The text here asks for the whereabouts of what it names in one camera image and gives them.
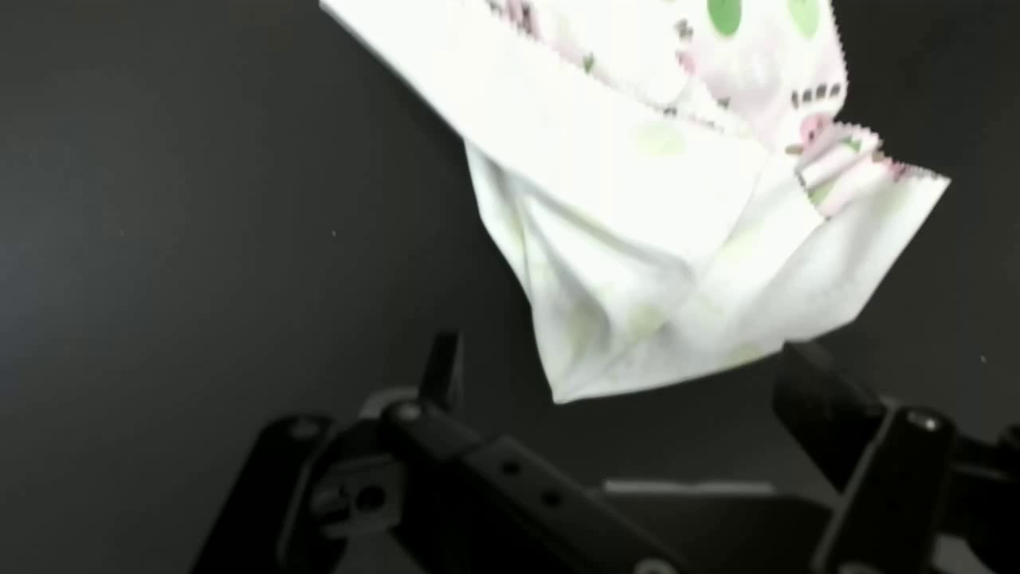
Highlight white printed cloth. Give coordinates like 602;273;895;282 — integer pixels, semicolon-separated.
318;0;949;405

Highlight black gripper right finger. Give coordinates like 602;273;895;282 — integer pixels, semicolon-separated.
772;343;885;491

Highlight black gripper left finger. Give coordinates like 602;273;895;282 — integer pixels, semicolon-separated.
422;331;464;412

